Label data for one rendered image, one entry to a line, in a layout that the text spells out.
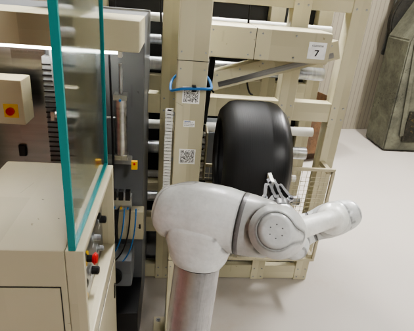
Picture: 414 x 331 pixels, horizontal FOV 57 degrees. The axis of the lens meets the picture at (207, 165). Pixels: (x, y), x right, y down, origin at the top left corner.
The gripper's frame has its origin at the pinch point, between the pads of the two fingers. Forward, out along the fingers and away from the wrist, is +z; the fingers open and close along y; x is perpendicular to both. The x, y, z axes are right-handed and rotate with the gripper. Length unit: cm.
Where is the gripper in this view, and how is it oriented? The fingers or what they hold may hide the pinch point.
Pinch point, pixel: (270, 180)
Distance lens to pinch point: 160.8
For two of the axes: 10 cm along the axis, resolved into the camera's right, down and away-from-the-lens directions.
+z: -0.6, -5.4, 8.4
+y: -9.9, -0.4, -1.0
